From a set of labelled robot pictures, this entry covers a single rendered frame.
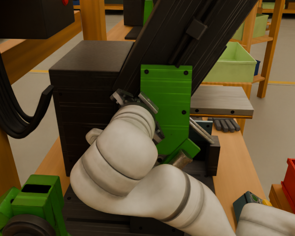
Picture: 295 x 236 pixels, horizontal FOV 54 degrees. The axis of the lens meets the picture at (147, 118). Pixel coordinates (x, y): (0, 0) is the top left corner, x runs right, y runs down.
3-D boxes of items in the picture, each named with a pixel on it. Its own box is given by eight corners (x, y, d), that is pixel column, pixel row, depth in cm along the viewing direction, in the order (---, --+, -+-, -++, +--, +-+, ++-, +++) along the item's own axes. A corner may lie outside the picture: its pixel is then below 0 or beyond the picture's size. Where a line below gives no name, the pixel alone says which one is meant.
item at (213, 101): (240, 95, 92) (241, 86, 91) (252, 120, 78) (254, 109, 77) (118, 91, 95) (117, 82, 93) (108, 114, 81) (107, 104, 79)
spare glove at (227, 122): (200, 110, 127) (201, 105, 126) (224, 109, 128) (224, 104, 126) (213, 134, 109) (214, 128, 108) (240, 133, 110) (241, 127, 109)
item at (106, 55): (137, 129, 113) (136, 40, 97) (126, 181, 86) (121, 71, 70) (91, 127, 114) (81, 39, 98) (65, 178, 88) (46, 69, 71)
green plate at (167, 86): (185, 144, 77) (190, 63, 71) (187, 156, 69) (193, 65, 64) (142, 142, 78) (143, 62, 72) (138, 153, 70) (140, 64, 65)
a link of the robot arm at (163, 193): (60, 207, 30) (156, 245, 37) (112, 147, 28) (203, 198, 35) (61, 165, 36) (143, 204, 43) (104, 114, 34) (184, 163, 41)
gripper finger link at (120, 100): (129, 104, 53) (135, 107, 55) (117, 87, 55) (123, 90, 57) (120, 113, 54) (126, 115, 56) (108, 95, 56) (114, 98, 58)
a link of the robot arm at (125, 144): (133, 94, 44) (97, 136, 46) (112, 119, 29) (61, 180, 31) (168, 124, 44) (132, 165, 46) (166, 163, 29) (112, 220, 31)
